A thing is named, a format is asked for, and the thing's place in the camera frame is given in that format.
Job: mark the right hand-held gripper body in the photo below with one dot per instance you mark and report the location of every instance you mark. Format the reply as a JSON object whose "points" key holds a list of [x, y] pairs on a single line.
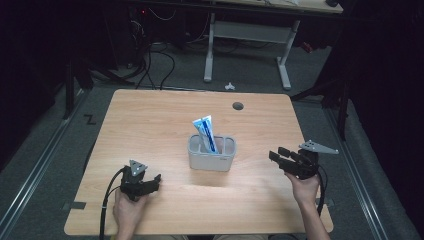
{"points": [[306, 165]]}

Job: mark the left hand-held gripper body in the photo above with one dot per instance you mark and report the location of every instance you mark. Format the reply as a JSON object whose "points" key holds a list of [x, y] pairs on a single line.
{"points": [[132, 182]]}

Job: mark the grey plastic holder box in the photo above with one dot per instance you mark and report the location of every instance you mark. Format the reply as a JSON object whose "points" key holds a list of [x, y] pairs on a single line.
{"points": [[210, 161]]}

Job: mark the blue and white toothpaste tube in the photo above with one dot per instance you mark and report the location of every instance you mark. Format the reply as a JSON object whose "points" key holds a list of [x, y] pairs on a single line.
{"points": [[207, 133]]}

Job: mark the person's right hand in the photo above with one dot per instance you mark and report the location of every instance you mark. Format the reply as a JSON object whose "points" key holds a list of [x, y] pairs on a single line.
{"points": [[306, 190]]}

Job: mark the person's left hand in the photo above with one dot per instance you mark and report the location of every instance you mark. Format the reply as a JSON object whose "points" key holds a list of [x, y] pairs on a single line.
{"points": [[127, 211]]}

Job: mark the black tape strip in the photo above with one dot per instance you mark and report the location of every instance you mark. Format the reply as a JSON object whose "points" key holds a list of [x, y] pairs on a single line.
{"points": [[329, 202], [75, 205]]}

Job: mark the black metal stand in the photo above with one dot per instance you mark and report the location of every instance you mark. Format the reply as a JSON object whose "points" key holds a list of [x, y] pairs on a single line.
{"points": [[342, 110], [69, 90]]}

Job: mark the small white floor object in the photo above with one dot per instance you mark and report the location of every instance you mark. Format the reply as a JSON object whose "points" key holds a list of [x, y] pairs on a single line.
{"points": [[229, 87]]}

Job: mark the small red object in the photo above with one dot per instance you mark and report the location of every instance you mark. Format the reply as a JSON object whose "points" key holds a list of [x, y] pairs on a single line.
{"points": [[307, 47]]}

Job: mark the wooden desk with white legs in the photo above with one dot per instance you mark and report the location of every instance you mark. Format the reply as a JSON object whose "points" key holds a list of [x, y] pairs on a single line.
{"points": [[250, 31]]}

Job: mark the dark computer with red light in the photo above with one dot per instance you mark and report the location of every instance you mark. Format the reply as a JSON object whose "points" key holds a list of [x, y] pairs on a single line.
{"points": [[138, 30]]}

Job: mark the metal floor rail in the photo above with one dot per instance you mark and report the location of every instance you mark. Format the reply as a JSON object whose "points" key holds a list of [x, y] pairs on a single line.
{"points": [[36, 173], [356, 180]]}

